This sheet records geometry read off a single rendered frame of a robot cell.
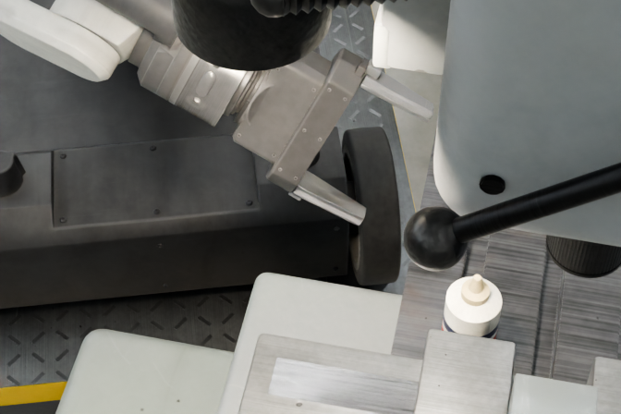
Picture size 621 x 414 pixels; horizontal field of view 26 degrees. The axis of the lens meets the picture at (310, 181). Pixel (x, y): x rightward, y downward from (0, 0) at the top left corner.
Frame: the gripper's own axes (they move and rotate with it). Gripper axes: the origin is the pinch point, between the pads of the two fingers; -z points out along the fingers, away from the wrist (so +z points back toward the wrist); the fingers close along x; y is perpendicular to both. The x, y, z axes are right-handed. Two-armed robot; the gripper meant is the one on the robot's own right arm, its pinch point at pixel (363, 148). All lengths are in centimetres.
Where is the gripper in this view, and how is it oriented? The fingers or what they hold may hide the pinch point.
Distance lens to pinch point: 106.0
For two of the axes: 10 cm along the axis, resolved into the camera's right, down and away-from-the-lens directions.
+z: -8.7, -4.9, -1.0
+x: 4.8, -7.6, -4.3
